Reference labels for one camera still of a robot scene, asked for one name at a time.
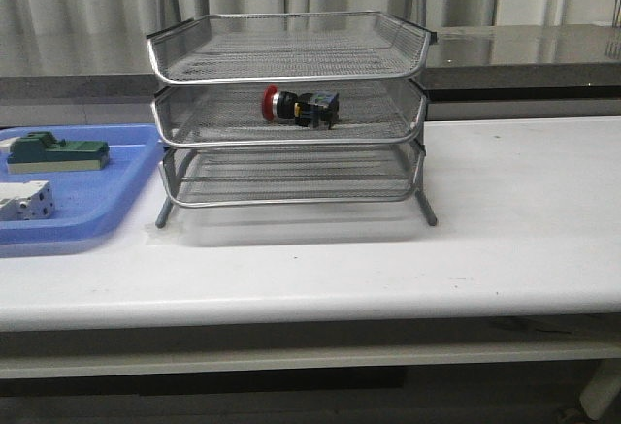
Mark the red emergency stop button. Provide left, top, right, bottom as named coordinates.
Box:
left=261, top=85, right=340, bottom=129

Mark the blue plastic tray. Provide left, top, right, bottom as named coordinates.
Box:
left=1, top=123, right=163, bottom=257

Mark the dark stone counter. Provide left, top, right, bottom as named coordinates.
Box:
left=1, top=25, right=620, bottom=102

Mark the green and beige terminal block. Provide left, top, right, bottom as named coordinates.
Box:
left=7, top=131, right=110, bottom=174

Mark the white circuit breaker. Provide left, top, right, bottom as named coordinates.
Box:
left=1, top=180, right=55, bottom=221

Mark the silver rack frame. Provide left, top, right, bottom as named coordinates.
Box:
left=154, top=0, right=437, bottom=225

